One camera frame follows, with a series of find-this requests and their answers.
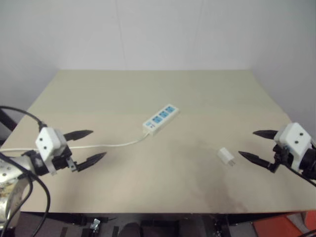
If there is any white plug adapter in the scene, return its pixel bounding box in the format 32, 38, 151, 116
216, 147, 236, 169

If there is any silver metal clamp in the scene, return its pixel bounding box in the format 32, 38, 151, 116
89, 218, 102, 232

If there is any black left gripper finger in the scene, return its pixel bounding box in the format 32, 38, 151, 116
64, 130, 94, 143
74, 152, 107, 173

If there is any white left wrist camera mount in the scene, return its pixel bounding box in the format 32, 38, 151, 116
35, 126, 68, 176

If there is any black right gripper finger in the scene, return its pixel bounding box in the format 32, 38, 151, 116
252, 129, 280, 142
238, 151, 275, 171

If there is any black slanted bar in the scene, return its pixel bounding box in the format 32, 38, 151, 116
0, 108, 18, 147

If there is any white blue power strip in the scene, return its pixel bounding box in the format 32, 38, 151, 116
142, 103, 180, 136

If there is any orange box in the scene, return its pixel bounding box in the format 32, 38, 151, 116
251, 210, 316, 237

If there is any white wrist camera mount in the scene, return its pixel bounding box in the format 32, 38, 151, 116
35, 126, 68, 176
274, 122, 313, 171

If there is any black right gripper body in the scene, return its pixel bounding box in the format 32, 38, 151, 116
270, 144, 290, 174

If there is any black table frame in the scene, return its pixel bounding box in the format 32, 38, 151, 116
18, 210, 308, 237

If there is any white power cord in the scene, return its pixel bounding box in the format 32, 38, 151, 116
0, 131, 152, 152

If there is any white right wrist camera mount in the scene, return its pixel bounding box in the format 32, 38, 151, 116
274, 122, 313, 171

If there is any dark rounded shape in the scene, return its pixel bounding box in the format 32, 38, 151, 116
118, 222, 142, 237

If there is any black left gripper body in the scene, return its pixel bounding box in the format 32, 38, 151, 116
51, 145, 81, 173

